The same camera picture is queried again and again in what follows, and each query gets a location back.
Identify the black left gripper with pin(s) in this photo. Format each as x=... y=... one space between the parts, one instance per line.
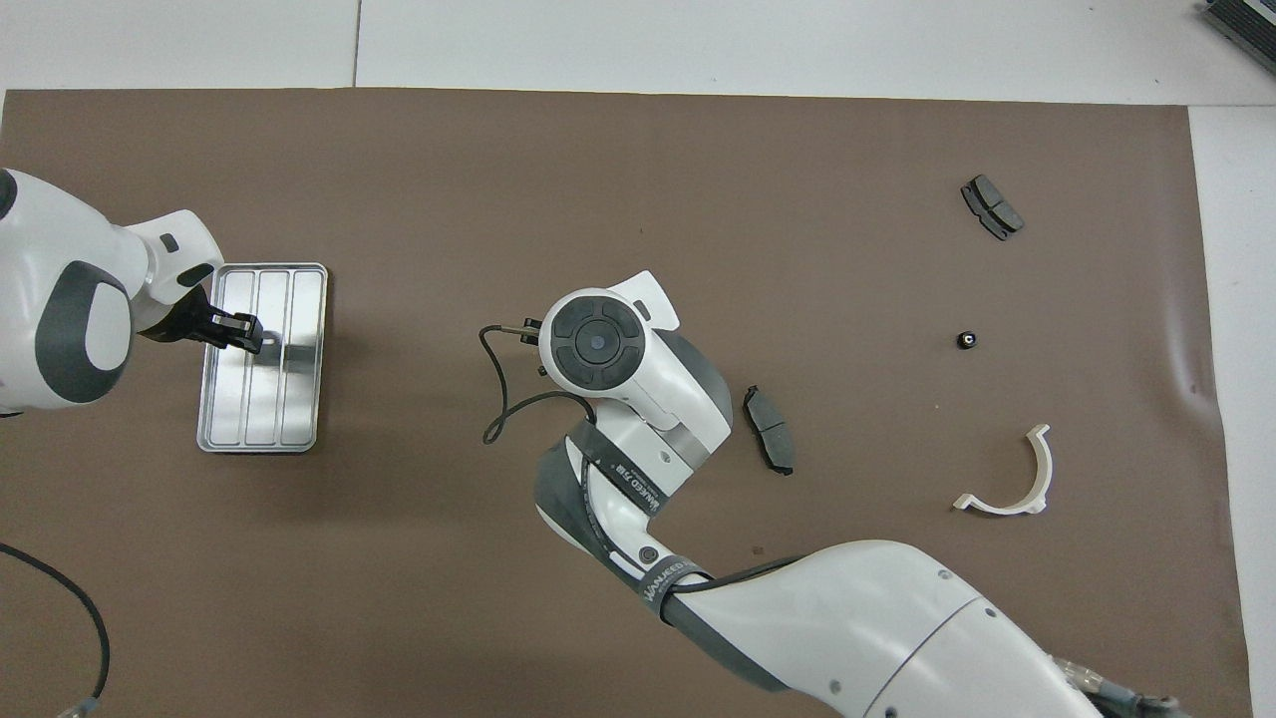
x=184 y=319

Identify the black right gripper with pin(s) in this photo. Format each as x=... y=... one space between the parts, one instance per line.
x=534 y=337

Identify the small black bearing gear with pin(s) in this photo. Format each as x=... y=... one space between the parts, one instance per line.
x=966 y=340

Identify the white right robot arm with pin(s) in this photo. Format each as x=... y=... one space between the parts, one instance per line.
x=897 y=618

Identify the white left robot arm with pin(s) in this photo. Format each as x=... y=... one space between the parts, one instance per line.
x=40 y=259

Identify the silver metal tray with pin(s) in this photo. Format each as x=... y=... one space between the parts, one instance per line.
x=299 y=419

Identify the long dark grey brake pad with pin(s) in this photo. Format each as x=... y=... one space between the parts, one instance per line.
x=770 y=429

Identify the brown paper table mat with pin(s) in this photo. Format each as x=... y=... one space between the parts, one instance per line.
x=399 y=558

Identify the short dark grey brake pad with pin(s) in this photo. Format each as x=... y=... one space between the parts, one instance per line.
x=992 y=206

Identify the dark grey ribbed device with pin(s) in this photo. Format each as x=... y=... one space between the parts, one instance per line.
x=1246 y=25

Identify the white curved plastic bracket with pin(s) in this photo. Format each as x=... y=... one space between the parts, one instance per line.
x=997 y=509

